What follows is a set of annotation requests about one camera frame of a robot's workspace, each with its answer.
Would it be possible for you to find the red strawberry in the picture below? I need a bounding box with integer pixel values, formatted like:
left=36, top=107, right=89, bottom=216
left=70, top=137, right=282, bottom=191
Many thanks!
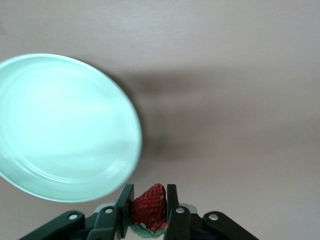
left=128, top=183, right=168, bottom=239

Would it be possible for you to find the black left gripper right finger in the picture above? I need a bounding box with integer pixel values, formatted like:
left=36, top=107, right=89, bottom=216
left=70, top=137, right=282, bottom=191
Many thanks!
left=163, top=184, right=260, bottom=240

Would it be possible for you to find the brown table cover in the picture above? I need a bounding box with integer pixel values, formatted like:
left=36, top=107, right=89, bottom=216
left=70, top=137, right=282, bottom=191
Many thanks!
left=0, top=0, right=320, bottom=240

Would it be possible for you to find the light green round plate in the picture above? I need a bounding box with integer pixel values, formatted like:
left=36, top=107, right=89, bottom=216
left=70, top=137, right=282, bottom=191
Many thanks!
left=0, top=52, right=143, bottom=203

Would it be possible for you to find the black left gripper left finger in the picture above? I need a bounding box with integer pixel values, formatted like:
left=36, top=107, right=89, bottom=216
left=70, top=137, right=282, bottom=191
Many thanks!
left=18, top=184, right=136, bottom=240

